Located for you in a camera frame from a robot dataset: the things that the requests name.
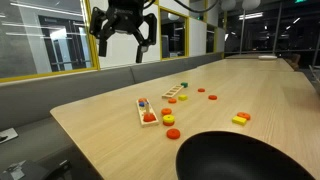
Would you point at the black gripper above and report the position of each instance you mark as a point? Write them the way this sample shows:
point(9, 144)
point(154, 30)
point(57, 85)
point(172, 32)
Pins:
point(123, 15)

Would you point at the wooden peg platform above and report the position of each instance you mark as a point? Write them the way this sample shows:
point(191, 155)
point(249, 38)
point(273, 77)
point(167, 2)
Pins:
point(150, 124)

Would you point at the wooden slotted board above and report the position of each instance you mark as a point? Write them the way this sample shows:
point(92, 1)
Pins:
point(172, 91)

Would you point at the green block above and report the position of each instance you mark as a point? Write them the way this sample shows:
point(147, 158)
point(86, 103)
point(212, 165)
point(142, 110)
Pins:
point(184, 84)

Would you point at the grey upholstered bench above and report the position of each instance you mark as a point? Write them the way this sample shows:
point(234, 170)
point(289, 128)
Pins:
point(66, 90)

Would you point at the large yellow framed window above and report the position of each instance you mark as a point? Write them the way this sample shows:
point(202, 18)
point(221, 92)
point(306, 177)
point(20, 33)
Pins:
point(43, 36)

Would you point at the narrow yellow framed window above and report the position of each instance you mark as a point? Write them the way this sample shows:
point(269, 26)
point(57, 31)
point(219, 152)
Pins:
point(210, 38)

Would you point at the small yellow block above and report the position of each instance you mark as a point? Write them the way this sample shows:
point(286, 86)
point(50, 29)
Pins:
point(182, 97)

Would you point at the light wooden table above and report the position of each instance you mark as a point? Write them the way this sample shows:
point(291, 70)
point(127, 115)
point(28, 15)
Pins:
point(253, 65)
point(243, 56)

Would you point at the ceiling tube light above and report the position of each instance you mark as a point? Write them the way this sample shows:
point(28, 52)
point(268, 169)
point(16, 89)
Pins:
point(250, 15)

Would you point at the white globe lamp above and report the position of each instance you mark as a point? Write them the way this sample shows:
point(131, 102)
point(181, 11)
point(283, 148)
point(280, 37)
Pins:
point(250, 3)

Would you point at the long yellow block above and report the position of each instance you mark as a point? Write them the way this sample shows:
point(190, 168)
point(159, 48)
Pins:
point(239, 120)

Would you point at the silver flat device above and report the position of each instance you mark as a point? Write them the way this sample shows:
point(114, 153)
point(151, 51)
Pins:
point(7, 135)

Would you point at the black bowl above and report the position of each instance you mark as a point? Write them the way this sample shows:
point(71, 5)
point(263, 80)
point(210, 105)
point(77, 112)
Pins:
point(233, 160)

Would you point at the green exit sign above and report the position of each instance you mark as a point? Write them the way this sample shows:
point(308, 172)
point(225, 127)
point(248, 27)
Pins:
point(300, 1)

